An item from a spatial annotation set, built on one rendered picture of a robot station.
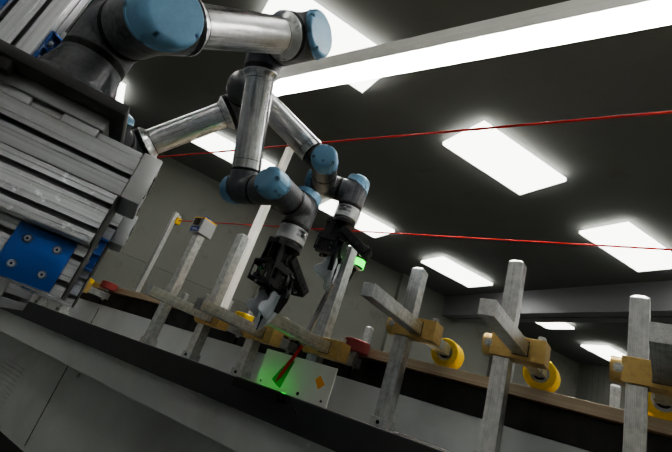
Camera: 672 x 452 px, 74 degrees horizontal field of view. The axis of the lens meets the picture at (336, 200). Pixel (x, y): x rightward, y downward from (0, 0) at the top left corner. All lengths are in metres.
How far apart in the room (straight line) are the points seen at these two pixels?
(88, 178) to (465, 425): 1.05
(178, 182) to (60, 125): 7.48
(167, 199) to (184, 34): 7.41
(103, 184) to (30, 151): 0.11
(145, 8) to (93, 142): 0.24
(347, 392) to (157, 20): 1.14
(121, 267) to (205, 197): 1.78
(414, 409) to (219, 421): 0.57
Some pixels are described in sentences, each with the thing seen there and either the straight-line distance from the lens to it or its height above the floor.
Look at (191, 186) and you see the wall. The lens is 8.34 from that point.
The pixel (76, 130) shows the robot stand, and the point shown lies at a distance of 0.87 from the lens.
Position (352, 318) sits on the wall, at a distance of 9.11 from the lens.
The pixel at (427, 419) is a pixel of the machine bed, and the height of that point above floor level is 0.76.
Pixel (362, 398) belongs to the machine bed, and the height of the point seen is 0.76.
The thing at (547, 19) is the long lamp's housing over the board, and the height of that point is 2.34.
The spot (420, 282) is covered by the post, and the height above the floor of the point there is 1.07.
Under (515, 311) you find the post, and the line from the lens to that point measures 1.14.
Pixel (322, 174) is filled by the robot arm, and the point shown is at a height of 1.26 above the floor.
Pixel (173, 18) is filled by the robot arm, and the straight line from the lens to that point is 0.86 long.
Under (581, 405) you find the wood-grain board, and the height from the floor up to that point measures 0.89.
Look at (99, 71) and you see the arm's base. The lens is 0.93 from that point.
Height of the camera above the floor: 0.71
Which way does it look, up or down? 24 degrees up
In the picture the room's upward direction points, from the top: 20 degrees clockwise
